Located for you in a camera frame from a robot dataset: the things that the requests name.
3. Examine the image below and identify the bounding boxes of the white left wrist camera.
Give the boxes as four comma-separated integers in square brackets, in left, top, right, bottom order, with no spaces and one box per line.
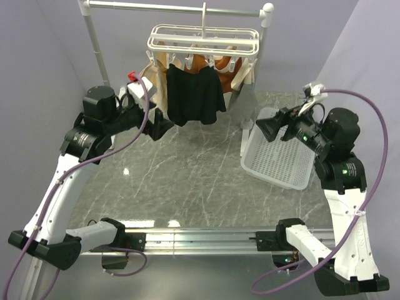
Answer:
[127,71,157,109]

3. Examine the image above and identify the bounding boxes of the orange hanging underwear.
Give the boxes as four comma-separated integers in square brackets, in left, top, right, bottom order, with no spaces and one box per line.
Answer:
[184,54,243,93]

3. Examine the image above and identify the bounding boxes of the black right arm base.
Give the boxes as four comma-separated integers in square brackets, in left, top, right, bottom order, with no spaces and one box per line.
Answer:
[249,218,305,268]

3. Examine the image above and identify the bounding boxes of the white plastic laundry basket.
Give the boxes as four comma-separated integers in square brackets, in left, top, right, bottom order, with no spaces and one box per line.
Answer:
[241,125,314,191]

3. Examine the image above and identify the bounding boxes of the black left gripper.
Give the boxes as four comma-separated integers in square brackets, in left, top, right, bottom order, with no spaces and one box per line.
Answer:
[105,96,174,140]

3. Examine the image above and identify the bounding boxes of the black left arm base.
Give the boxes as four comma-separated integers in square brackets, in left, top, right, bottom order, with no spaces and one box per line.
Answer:
[100,232,148,277]

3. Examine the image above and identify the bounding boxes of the cream grey hanging underwear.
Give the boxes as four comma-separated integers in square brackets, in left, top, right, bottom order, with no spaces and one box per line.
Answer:
[228,58,257,119]

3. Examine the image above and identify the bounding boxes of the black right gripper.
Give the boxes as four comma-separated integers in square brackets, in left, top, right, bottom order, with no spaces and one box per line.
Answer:
[255,100,331,154]

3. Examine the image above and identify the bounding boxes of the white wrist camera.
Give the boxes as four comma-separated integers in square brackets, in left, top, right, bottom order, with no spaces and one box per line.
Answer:
[298,82,328,116]
[127,71,157,109]

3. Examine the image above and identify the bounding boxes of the white metal clothes rack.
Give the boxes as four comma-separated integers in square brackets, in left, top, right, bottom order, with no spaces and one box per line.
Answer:
[77,0,276,157]

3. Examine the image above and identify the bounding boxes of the aluminium front rail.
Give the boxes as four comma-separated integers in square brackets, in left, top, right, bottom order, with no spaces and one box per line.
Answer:
[126,227,289,256]

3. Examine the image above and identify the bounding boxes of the white plastic clip hanger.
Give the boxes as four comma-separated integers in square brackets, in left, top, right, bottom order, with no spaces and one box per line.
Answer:
[146,3,260,73]

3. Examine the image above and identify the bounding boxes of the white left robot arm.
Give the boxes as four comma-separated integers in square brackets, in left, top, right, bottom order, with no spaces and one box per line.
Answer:
[8,79,173,271]

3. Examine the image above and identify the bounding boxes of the beige hanging underwear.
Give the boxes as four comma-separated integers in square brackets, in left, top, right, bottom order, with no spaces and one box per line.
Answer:
[139,50,182,118]

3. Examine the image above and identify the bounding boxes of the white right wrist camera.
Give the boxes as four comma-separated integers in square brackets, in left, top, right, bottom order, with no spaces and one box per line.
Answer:
[298,82,328,116]

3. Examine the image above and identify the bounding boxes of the black underwear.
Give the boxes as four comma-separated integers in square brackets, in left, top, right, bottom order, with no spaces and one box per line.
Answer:
[166,64,226,127]

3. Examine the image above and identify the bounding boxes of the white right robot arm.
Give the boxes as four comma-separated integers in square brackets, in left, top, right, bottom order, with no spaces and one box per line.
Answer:
[256,107,390,296]

